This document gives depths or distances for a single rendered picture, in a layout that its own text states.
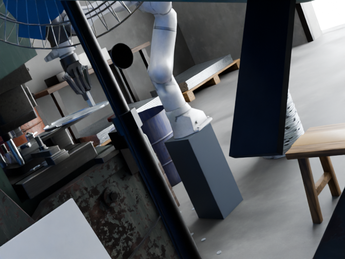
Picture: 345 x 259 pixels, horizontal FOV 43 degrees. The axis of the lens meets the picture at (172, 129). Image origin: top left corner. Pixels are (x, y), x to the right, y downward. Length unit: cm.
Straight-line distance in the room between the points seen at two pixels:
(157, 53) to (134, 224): 81
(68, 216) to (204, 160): 85
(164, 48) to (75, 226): 96
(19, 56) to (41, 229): 58
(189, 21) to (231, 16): 81
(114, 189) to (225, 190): 77
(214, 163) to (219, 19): 467
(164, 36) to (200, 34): 491
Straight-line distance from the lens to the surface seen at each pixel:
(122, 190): 165
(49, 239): 146
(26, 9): 100
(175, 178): 290
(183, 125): 211
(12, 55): 158
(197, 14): 690
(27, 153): 167
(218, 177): 219
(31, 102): 173
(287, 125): 260
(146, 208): 172
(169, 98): 209
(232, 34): 662
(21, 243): 144
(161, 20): 207
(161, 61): 202
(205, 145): 214
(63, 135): 177
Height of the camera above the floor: 98
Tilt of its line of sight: 13 degrees down
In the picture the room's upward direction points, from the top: 24 degrees counter-clockwise
